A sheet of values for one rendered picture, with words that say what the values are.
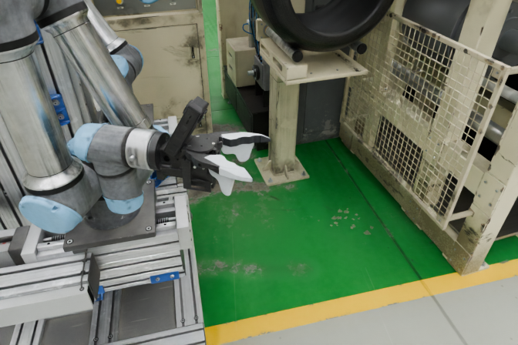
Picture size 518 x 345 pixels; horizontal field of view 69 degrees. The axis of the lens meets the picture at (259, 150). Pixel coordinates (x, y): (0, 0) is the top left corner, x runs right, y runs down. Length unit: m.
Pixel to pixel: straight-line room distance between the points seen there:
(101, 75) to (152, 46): 1.33
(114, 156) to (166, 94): 1.55
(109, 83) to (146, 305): 0.92
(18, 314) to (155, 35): 1.45
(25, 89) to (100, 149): 0.16
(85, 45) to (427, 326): 1.56
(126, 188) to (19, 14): 0.34
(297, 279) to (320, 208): 0.48
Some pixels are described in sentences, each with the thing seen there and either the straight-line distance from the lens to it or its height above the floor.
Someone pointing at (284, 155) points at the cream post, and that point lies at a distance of 2.21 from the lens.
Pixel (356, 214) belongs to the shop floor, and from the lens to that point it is 2.12.
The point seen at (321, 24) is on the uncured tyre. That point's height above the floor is 0.94.
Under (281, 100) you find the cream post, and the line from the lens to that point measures 2.01.
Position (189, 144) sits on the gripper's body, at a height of 1.08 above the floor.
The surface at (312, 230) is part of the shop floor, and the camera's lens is 1.99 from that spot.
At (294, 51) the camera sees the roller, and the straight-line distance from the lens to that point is 1.51.
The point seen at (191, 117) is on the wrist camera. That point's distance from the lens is 0.64.
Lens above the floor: 1.45
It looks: 35 degrees down
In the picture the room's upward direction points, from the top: straight up
